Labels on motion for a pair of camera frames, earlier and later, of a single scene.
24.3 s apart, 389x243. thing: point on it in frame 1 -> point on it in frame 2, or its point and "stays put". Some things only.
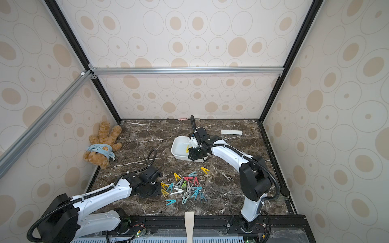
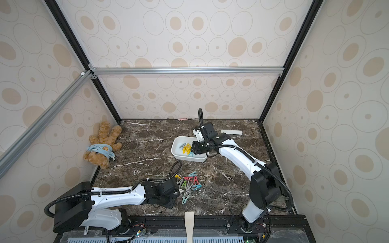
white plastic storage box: (180, 149) stays put
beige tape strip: (189, 217) stays put
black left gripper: (157, 194) -> (174, 197)
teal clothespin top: (194, 174) stays put
